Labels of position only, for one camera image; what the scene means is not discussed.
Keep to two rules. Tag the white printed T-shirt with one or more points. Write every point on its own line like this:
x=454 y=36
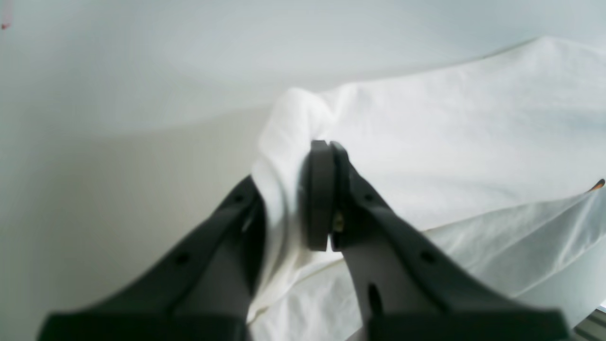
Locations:
x=493 y=160

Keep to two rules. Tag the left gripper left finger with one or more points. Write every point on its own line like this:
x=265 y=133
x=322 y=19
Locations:
x=200 y=290

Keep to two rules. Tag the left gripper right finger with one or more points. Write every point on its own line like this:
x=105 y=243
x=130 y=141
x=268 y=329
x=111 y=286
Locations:
x=407 y=289

